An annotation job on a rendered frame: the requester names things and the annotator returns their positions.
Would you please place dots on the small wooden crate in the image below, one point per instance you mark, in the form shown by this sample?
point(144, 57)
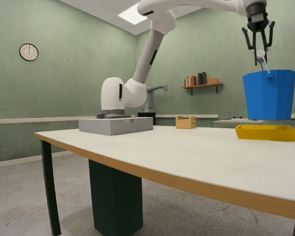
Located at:
point(185, 123)

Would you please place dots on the yellow square tray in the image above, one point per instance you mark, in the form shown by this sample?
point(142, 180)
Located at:
point(266, 132)

